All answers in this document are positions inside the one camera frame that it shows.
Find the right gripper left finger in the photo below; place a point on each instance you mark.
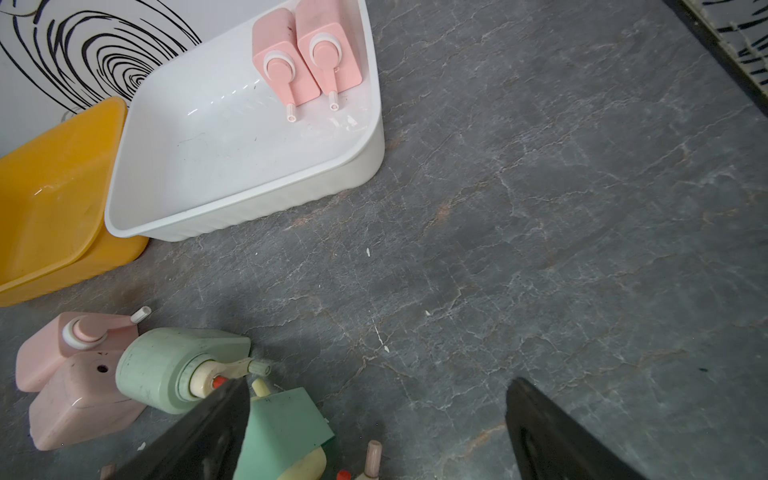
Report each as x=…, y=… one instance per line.
x=205, y=444

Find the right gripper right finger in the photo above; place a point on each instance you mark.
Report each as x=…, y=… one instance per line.
x=550, y=444

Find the pink sharpener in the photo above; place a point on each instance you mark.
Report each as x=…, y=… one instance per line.
x=68, y=334
x=326, y=43
x=372, y=464
x=81, y=402
x=276, y=56

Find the yellow plastic tray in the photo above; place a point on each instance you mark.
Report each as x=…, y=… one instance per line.
x=53, y=196

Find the white plastic tray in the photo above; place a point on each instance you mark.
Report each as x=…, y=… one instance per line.
x=206, y=144

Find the green sharpener centre right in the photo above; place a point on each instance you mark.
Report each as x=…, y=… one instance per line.
x=285, y=438

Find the green sharpener round centre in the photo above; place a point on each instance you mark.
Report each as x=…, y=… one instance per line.
x=173, y=369

